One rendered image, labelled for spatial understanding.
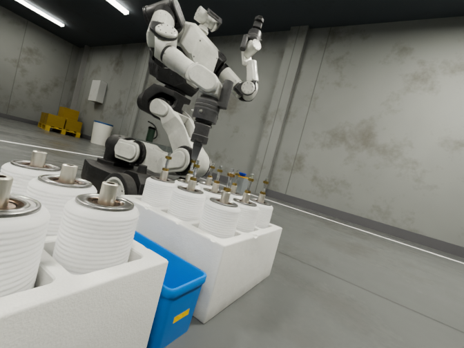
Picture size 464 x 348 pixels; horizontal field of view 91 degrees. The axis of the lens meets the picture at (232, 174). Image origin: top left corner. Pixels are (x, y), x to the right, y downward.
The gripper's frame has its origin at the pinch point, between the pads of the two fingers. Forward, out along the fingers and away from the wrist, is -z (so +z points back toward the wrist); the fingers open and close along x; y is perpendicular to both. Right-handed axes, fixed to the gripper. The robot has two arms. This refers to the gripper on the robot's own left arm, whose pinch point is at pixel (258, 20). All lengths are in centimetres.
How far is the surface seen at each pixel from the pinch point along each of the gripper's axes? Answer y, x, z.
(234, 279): -9, 56, 141
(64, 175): 27, 76, 128
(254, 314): -17, 55, 148
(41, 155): 36, 69, 125
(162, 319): 5, 72, 147
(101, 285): 13, 86, 139
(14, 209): 22, 91, 133
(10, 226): 20, 93, 134
